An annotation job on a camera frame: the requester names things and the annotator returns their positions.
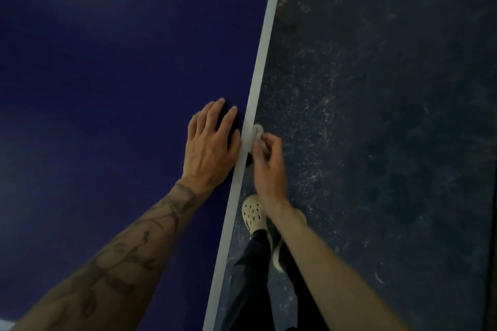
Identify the person's right hand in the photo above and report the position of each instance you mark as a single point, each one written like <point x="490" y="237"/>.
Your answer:
<point x="271" y="175"/>

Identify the person's left hand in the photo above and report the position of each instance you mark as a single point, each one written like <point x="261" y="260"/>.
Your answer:
<point x="205" y="156"/>

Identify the person's left little finger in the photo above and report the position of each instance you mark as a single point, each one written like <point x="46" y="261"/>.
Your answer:
<point x="192" y="127"/>

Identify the person's left middle finger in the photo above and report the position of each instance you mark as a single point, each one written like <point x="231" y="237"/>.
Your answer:
<point x="215" y="115"/>

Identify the person's right thumb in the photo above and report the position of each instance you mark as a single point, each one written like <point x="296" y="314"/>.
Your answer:
<point x="257" y="162"/>

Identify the person's left thumb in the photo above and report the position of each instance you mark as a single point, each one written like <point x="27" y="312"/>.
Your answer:
<point x="235" y="144"/>

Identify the small white cloth wad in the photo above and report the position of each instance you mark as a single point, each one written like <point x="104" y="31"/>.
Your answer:
<point x="256" y="133"/>

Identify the person's left forearm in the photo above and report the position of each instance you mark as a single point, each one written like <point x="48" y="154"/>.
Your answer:
<point x="128" y="261"/>

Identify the person's right forearm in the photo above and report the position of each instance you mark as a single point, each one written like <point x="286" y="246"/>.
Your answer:
<point x="330" y="280"/>

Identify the cream perforated clog shoe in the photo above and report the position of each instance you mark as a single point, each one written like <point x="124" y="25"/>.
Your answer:
<point x="254" y="215"/>
<point x="278" y="257"/>

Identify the dark trousers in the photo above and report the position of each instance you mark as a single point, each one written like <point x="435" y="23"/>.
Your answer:
<point x="252" y="284"/>

